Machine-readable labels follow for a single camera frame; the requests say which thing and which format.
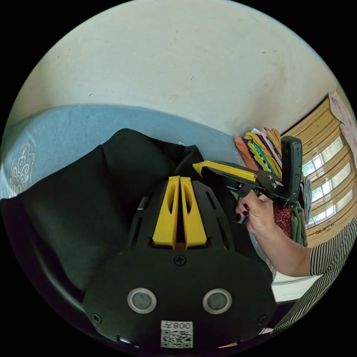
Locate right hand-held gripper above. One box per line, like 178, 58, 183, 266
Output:
192, 160, 288, 224

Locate pile of clothes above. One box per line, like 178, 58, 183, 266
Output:
234, 127, 313, 248

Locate person's right forearm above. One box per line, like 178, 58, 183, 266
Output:
252, 222, 317, 277

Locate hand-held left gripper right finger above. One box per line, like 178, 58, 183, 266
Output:
180, 176, 208, 249

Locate person's right hand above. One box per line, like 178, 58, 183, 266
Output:
235, 189, 280, 235

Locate black long-sleeve jacket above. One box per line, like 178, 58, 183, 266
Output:
0, 128, 275, 310

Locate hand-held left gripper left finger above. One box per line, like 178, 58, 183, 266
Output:
152, 176, 181, 248

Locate window with wooden frame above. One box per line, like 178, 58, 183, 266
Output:
280, 94, 357, 238

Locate white curtain with pink print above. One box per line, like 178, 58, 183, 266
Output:
328, 90, 357, 158

